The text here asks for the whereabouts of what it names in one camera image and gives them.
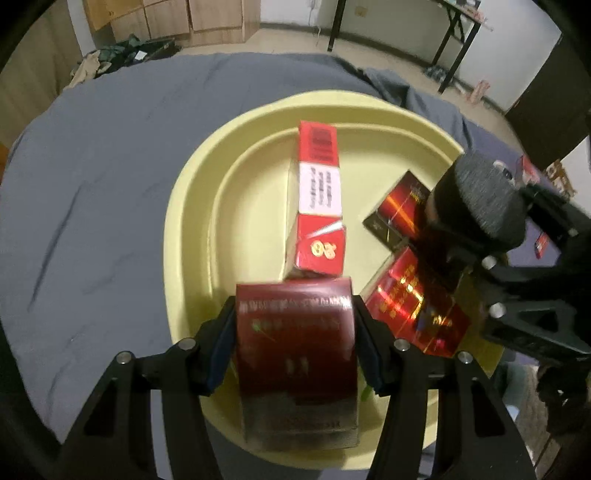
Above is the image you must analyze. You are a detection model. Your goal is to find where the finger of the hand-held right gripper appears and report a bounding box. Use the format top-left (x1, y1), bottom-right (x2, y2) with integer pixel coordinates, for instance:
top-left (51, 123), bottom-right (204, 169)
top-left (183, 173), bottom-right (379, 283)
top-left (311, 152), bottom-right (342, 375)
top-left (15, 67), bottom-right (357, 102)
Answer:
top-left (411, 231), bottom-right (591, 356)
top-left (492, 159), bottom-right (591, 278)

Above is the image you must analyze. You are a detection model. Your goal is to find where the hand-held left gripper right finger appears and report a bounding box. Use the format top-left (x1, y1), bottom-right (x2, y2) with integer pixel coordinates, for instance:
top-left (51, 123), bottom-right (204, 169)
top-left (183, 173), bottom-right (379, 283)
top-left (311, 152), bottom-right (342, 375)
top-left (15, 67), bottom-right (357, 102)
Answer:
top-left (352, 295), bottom-right (539, 480)

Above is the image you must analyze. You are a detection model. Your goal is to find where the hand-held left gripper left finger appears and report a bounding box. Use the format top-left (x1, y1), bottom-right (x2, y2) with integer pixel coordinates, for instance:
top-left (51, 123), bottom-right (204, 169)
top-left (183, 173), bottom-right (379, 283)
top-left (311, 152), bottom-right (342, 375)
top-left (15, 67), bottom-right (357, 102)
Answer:
top-left (58, 295), bottom-right (238, 480)

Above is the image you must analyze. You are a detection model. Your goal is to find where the dark red box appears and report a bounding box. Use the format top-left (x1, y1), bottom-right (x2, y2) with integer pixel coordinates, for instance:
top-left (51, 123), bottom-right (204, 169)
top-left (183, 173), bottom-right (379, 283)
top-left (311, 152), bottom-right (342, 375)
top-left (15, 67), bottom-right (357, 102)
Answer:
top-left (235, 276), bottom-right (361, 450)

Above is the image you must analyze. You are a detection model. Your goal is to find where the black foam cylinder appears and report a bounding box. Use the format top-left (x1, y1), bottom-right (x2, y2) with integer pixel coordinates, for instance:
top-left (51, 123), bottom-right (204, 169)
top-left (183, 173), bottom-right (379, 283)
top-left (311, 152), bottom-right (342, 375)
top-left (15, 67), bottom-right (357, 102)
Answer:
top-left (425, 151), bottom-right (532, 252)

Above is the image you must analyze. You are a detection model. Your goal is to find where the pale yellow plastic basin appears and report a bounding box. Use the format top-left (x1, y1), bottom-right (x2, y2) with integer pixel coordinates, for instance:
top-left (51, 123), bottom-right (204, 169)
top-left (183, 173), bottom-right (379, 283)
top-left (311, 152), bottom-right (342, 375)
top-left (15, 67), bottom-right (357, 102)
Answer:
top-left (163, 91), bottom-right (506, 472)

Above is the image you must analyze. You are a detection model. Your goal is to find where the small red box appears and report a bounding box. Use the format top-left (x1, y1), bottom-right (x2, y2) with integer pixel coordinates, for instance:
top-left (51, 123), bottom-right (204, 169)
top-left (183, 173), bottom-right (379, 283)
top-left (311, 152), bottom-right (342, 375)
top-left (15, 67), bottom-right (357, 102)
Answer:
top-left (515, 156), bottom-right (543, 185)

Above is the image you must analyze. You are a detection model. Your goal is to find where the shiny red box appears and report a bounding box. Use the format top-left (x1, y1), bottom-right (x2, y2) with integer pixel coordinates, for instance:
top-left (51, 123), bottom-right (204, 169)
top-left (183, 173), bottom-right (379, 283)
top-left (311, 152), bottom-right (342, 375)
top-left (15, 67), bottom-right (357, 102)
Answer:
top-left (360, 247), bottom-right (472, 358)

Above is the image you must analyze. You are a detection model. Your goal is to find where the dark brown cabinet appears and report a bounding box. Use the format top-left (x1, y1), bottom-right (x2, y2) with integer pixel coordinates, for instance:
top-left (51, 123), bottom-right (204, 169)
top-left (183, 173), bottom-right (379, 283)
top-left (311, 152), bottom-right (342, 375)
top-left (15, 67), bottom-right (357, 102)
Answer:
top-left (505, 28), bottom-right (591, 171)

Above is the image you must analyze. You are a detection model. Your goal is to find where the black and red box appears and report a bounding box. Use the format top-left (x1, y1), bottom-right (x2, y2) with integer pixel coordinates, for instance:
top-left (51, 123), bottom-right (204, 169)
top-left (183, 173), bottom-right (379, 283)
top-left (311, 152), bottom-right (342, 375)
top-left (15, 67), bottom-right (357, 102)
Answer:
top-left (362, 170), bottom-right (432, 252)

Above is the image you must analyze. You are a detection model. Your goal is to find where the long red and white carton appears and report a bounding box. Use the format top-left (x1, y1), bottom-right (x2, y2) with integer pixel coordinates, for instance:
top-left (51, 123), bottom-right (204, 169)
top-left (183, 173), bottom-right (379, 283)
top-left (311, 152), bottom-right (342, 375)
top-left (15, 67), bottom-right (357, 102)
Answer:
top-left (281, 120), bottom-right (348, 280)

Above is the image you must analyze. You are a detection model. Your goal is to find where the blue-grey bed sheet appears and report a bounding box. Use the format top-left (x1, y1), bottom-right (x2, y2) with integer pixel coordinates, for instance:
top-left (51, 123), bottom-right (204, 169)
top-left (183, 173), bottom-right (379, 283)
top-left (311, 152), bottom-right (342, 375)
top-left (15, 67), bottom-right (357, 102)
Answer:
top-left (0, 52), bottom-right (527, 480)

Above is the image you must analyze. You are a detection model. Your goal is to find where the black-legged folding table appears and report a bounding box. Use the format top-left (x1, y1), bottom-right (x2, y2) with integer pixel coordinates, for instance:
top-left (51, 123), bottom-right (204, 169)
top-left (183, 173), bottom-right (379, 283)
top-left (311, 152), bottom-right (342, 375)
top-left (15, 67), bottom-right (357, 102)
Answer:
top-left (328, 0), bottom-right (492, 93)

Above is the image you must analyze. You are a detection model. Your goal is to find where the camouflage clothes pile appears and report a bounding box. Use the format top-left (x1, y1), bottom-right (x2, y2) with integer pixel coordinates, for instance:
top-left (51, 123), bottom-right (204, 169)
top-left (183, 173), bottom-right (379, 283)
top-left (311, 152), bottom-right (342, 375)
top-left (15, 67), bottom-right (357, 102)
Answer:
top-left (65, 34), bottom-right (181, 90)

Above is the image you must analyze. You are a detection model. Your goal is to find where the wooden wardrobe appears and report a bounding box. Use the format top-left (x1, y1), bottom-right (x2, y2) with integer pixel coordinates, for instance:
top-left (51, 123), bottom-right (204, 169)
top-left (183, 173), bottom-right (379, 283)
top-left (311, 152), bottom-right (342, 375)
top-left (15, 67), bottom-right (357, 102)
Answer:
top-left (83, 0), bottom-right (262, 47)

